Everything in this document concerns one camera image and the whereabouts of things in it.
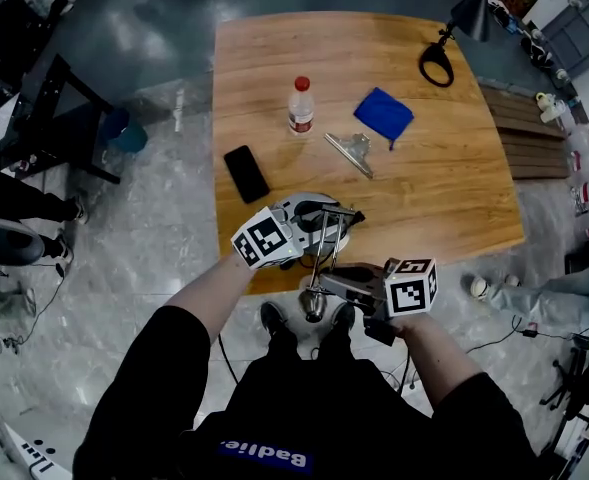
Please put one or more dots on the black tripod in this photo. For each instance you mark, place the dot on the black tripod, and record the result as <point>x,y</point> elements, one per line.
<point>574,368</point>

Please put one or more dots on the silver desk lamp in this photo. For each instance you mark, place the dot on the silver desk lamp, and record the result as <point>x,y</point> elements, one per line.
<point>314,304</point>

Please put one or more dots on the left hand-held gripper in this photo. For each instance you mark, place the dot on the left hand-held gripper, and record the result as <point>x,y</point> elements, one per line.
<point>266,238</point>

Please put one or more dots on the clear bottle with red cap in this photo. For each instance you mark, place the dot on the clear bottle with red cap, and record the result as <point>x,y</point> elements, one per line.
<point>301,108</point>

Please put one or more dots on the grey wheeled crate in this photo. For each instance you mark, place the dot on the grey wheeled crate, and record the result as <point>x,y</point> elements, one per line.
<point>574,33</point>

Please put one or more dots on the person's left forearm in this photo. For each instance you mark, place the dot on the person's left forearm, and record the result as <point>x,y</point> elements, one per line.
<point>209,298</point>

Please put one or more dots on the person's black shirt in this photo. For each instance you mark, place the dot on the person's black shirt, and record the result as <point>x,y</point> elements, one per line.
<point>324,418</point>

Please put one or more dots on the metal bulldog clip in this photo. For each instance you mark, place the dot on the metal bulldog clip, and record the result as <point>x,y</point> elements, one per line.
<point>354,150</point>

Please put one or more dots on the white plastic jugs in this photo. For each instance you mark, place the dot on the white plastic jugs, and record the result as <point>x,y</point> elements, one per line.
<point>549,110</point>

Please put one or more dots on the person's black shoe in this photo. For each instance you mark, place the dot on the person's black shoe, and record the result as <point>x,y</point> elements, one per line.
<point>273,318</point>
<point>344,316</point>

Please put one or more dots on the black and white sneakers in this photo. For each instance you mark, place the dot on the black and white sneakers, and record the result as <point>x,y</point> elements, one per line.
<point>539,55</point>

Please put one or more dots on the person's right forearm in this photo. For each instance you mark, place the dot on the person's right forearm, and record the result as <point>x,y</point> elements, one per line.
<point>439,358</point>

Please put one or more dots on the wooden slatted pallet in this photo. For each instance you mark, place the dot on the wooden slatted pallet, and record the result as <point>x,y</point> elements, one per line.
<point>529,138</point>

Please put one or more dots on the blue waste bin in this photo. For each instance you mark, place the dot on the blue waste bin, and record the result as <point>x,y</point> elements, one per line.
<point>126,133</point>

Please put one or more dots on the person's black left shoe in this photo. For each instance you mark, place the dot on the person's black left shoe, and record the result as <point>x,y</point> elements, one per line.
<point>273,318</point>

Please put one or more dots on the person's black trousers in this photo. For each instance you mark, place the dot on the person's black trousers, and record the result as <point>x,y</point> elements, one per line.
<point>294,358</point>

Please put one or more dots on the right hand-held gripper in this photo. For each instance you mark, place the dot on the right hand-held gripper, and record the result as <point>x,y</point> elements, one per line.
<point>409,288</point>

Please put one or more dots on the person's black right shoe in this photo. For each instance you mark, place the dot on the person's black right shoe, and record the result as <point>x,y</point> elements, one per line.
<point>344,316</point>

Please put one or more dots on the black cone shade lamp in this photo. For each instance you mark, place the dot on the black cone shade lamp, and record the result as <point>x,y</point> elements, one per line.
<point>476,15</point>

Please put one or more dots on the black smartphone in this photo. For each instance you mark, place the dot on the black smartphone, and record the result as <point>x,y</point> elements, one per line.
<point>246,174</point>

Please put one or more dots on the black metal frame table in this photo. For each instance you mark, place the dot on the black metal frame table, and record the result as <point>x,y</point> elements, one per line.
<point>49,98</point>

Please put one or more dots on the blue cloth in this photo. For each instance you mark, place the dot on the blue cloth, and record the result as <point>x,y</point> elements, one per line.
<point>384,115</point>

